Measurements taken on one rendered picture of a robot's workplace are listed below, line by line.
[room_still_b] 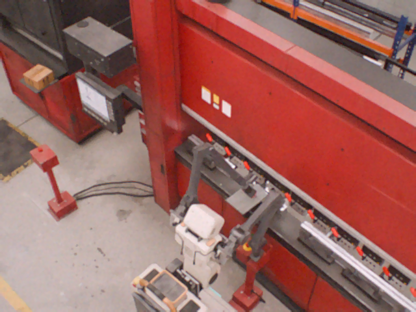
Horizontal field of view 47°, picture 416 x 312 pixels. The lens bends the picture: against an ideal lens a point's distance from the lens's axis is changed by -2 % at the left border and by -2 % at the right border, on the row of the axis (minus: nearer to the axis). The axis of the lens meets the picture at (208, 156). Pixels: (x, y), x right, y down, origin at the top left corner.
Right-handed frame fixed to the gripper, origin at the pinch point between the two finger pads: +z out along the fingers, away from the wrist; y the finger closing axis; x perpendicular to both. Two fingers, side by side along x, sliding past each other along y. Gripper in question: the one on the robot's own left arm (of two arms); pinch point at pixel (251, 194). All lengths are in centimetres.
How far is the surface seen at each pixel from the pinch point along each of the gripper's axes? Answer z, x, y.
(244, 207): -4.7, 11.8, -4.6
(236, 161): -9.3, -11.1, 22.7
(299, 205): -11.4, -13.7, -38.3
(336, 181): -50, -34, -59
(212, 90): -55, -35, 50
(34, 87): -27, 54, 226
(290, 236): 12.9, 5.2, -40.0
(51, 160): -19, 90, 154
